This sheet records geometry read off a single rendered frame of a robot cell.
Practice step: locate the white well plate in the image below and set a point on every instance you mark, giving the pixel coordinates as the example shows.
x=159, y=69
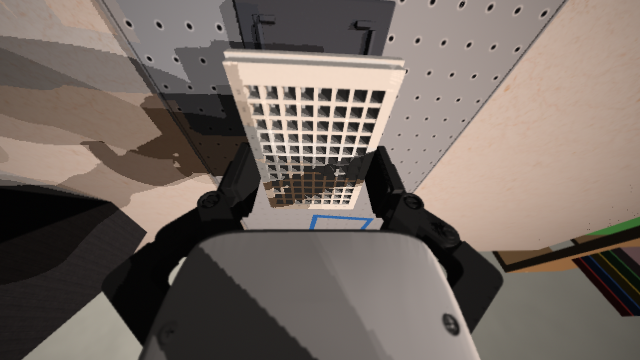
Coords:
x=319, y=162

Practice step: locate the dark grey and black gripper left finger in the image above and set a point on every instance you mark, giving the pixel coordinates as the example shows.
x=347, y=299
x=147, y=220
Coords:
x=137, y=287

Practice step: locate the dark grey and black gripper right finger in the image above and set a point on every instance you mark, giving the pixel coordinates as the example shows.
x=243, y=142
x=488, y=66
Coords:
x=474, y=281

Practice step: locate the blue taped rectangle outline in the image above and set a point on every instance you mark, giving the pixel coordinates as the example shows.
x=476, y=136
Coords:
x=314, y=219

